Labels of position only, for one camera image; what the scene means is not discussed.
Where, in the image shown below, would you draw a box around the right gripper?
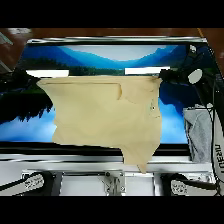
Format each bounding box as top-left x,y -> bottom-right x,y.
158,68 -> 177,84

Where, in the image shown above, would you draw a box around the cream T-shirt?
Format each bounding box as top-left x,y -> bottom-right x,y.
35,75 -> 164,174

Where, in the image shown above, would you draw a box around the grey garment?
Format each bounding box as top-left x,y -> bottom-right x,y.
182,105 -> 215,164

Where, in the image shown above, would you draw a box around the silver frame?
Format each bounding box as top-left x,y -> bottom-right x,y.
0,35 -> 224,197

